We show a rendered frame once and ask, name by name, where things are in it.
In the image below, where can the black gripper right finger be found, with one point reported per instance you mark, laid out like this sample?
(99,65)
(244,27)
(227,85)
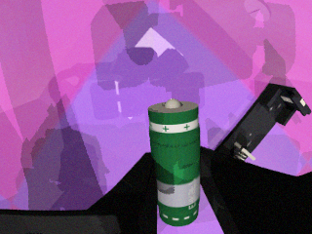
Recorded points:
(248,199)

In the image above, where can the green and silver battery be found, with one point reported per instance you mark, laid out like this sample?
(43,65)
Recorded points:
(174,130)

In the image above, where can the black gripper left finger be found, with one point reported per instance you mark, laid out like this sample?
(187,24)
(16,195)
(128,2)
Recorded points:
(129,208)

